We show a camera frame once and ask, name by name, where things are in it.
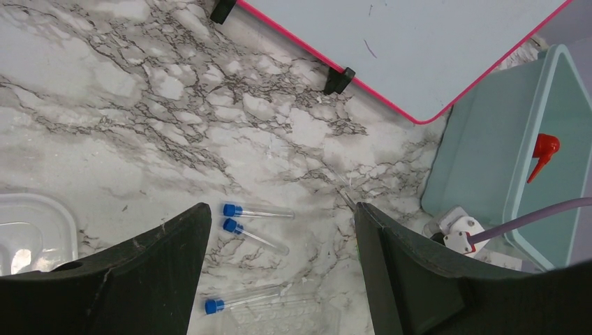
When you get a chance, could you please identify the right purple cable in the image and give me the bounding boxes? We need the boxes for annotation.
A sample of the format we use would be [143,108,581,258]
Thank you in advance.
[469,197,592,244]

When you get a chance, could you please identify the white plastic container lid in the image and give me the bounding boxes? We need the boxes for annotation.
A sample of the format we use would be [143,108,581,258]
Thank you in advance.
[1,193,78,276]

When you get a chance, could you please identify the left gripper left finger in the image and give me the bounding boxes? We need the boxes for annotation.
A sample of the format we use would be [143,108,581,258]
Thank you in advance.
[1,203,212,334]

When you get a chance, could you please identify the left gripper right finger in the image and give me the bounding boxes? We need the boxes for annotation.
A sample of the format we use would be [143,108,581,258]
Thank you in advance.
[354,202,591,334]

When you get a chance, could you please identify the whiteboard black stand foot left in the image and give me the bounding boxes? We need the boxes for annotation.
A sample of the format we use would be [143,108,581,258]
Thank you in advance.
[209,0,237,24]

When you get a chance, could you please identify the teal plastic bin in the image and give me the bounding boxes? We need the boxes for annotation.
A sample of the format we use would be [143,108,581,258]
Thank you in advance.
[420,43,592,272]

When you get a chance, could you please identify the metal tweezers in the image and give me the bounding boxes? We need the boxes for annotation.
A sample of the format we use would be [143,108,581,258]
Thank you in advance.
[337,186,357,213]

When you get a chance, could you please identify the blue capped test tube middle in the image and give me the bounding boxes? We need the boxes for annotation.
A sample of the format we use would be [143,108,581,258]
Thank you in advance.
[222,218,290,255]

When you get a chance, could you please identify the pink framed whiteboard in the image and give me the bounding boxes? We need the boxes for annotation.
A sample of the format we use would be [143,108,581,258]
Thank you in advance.
[239,0,567,124]

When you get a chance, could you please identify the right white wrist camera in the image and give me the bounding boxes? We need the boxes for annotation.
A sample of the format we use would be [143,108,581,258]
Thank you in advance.
[422,206,489,258]

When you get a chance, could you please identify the blue capped test tube lower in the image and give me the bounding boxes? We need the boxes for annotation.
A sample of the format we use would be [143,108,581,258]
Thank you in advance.
[202,285,284,315]

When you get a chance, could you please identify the blue capped test tube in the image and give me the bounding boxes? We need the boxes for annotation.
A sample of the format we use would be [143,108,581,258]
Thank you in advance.
[222,218,290,255]
[222,202,295,219]
[202,285,284,315]

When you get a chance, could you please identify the red capped squeeze bottle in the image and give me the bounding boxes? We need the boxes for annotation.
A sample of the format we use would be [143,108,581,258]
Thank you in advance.
[527,133,561,184]

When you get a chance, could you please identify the clear plastic test tube rack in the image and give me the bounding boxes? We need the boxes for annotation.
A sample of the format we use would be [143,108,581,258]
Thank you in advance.
[216,285,341,334]

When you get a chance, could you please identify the blue capped test tube upper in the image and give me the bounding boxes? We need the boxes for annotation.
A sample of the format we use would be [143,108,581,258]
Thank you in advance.
[222,202,295,219]

